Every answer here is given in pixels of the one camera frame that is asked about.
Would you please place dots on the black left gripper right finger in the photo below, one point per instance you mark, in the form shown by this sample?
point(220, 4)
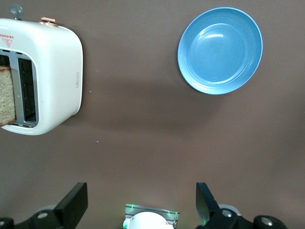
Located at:
point(207, 210)

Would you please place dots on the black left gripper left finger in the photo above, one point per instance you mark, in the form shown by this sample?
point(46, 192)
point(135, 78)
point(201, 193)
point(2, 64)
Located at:
point(69, 210)

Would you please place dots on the blue plate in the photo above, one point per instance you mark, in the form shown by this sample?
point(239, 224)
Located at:
point(220, 51)

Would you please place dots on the brown table cover cloth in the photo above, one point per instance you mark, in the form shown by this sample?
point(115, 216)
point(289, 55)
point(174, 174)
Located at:
point(143, 143)

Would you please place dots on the brown bread slice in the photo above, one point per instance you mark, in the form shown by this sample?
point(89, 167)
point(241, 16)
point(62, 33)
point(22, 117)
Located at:
point(7, 95)

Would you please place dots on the white toaster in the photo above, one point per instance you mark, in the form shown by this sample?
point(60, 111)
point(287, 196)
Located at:
point(57, 71)

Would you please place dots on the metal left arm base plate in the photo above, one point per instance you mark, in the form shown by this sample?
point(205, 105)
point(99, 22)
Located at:
point(152, 208)

